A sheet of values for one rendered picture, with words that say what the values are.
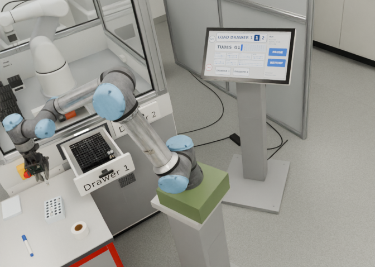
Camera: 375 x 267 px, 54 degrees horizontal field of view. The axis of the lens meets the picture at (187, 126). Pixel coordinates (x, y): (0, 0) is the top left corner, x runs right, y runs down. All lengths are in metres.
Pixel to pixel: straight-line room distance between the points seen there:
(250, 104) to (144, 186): 0.88
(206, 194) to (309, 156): 1.56
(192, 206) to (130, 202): 0.96
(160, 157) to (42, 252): 0.73
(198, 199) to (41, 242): 0.74
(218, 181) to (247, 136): 0.90
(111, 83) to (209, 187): 0.67
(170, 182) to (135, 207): 1.13
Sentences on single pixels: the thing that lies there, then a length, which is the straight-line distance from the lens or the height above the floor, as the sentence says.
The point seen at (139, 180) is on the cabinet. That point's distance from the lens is 2.40.
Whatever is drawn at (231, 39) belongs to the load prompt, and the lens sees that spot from 2.20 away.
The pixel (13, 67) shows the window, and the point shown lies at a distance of 1.86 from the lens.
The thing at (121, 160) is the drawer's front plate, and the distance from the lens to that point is 1.81.
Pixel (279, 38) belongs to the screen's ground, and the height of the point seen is 1.15.
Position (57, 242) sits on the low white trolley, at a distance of 1.81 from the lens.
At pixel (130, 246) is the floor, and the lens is 2.63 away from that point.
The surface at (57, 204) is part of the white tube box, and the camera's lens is 1.92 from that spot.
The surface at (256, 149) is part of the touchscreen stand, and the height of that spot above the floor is 0.35.
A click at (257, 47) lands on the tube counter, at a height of 1.11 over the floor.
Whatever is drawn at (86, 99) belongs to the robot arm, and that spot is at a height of 1.34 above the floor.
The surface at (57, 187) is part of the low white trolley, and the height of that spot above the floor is 0.76.
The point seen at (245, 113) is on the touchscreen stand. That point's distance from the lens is 2.40.
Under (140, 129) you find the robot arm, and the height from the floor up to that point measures 1.29.
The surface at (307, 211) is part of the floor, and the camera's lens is 2.67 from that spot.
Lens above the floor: 2.06
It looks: 37 degrees down
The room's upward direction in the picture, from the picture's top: 11 degrees counter-clockwise
